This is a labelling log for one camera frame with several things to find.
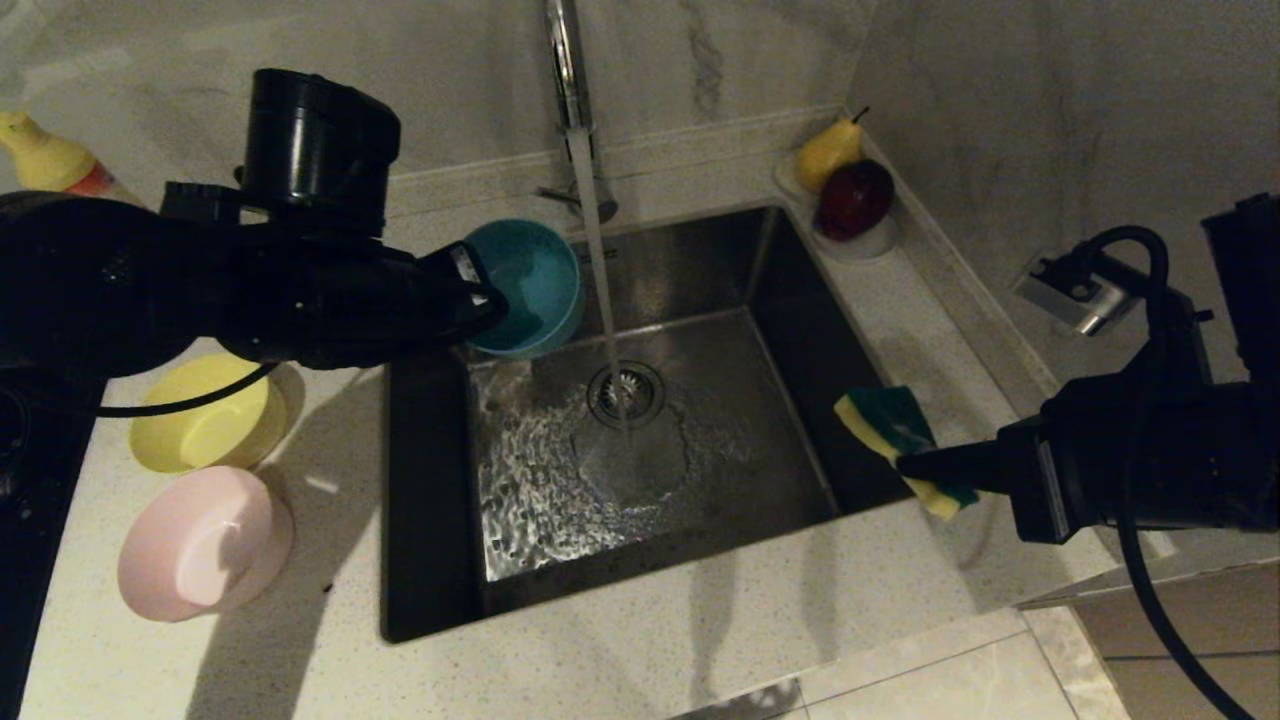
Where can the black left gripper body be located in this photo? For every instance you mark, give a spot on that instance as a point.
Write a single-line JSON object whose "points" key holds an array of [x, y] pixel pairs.
{"points": [[350, 300]]}

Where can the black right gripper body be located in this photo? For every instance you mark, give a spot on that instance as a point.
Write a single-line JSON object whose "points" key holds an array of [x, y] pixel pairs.
{"points": [[1120, 460]]}

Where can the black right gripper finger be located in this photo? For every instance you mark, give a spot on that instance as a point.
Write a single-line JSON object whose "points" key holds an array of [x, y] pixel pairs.
{"points": [[950, 470]]}

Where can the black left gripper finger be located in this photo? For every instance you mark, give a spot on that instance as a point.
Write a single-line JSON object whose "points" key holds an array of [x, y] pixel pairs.
{"points": [[488, 310]]}

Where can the blue plastic bowl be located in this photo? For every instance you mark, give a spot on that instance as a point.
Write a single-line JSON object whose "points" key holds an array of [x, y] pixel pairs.
{"points": [[540, 280]]}

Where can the yellow green sponge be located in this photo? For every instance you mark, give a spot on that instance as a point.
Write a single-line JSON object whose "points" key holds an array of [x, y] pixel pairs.
{"points": [[890, 415]]}

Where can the orange yellow detergent bottle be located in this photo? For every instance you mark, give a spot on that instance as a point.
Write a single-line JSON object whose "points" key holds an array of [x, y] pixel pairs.
{"points": [[45, 160]]}

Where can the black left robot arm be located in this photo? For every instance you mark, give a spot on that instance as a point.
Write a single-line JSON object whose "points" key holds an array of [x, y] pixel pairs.
{"points": [[100, 280]]}

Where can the stainless steel sink basin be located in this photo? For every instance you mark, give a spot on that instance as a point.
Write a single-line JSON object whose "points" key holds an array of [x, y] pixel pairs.
{"points": [[700, 480]]}

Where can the round metal drain strainer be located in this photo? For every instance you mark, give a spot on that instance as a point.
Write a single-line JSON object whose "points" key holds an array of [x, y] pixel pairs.
{"points": [[626, 395]]}

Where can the yellow plastic bowl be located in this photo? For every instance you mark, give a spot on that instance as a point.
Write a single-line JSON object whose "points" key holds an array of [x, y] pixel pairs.
{"points": [[210, 430]]}

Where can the light wooden cabinet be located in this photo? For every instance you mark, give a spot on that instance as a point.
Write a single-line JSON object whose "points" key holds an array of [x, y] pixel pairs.
{"points": [[1200, 680]]}

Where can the small white fruit dish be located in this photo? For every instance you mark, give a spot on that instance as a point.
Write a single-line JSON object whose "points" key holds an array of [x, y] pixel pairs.
{"points": [[870, 248]]}

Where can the chrome faucet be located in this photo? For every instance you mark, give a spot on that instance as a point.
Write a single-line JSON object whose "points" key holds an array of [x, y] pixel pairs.
{"points": [[570, 60]]}

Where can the dark red apple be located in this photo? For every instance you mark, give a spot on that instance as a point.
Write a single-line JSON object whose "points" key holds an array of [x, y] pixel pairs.
{"points": [[855, 200]]}

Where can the pink plastic bowl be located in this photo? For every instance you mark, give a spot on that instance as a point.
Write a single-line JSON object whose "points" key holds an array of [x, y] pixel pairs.
{"points": [[200, 545]]}

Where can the yellow pear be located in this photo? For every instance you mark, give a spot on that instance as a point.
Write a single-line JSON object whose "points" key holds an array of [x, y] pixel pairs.
{"points": [[825, 155]]}

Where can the black glass cooktop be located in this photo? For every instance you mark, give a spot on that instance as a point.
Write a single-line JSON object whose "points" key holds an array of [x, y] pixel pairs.
{"points": [[30, 560]]}

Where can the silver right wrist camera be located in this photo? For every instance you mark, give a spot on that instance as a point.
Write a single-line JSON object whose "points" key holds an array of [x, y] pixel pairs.
{"points": [[1085, 295]]}

